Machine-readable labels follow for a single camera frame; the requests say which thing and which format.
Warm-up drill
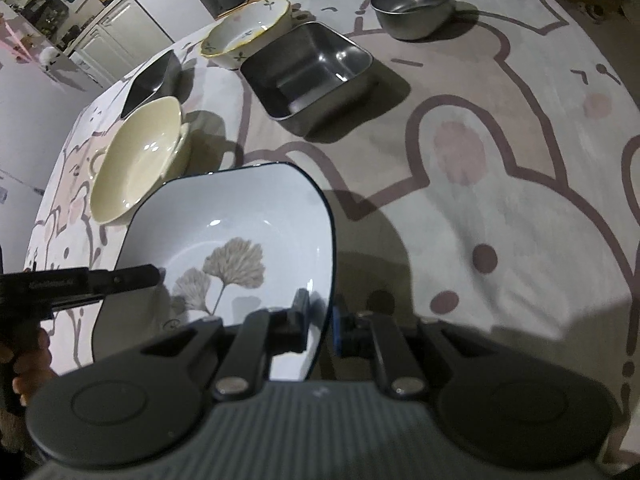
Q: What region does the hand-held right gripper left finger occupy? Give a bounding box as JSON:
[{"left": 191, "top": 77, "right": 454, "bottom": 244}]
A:
[{"left": 141, "top": 288, "right": 312, "bottom": 404}]

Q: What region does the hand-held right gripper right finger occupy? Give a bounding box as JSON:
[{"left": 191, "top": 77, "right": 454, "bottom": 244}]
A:
[{"left": 330, "top": 295, "right": 499, "bottom": 402}]

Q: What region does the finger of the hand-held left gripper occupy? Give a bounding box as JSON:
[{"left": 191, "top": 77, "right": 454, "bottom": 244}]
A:
[{"left": 89, "top": 263, "right": 166, "bottom": 297}]

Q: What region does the white leaf-print square plate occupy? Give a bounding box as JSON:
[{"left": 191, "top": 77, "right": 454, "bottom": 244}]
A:
[{"left": 91, "top": 161, "right": 337, "bottom": 381}]

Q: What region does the cream bowl with handles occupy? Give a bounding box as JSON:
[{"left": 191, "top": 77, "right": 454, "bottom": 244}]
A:
[{"left": 90, "top": 96, "right": 192, "bottom": 225}]

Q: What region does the small square steel bowl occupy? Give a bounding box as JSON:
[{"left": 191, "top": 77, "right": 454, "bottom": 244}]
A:
[{"left": 121, "top": 50, "right": 182, "bottom": 120}]

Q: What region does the rectangular steel tray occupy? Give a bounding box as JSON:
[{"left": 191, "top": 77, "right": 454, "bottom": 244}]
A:
[{"left": 240, "top": 22, "right": 373, "bottom": 136}]

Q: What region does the lemon-print scalloped bowl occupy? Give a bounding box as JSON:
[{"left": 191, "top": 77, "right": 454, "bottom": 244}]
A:
[{"left": 200, "top": 0, "right": 292, "bottom": 71}]

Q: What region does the round steel bowl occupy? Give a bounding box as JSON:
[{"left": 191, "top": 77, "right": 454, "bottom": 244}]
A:
[{"left": 371, "top": 0, "right": 458, "bottom": 41}]

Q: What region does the person's left hand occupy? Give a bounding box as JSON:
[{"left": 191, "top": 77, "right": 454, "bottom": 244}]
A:
[{"left": 12, "top": 329, "right": 54, "bottom": 407}]

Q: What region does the printed bunny blanket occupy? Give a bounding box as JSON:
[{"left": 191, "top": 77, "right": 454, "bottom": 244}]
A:
[{"left": 22, "top": 0, "right": 640, "bottom": 466}]

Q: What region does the white cabinet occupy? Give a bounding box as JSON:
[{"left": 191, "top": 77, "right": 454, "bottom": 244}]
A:
[{"left": 65, "top": 0, "right": 176, "bottom": 88}]

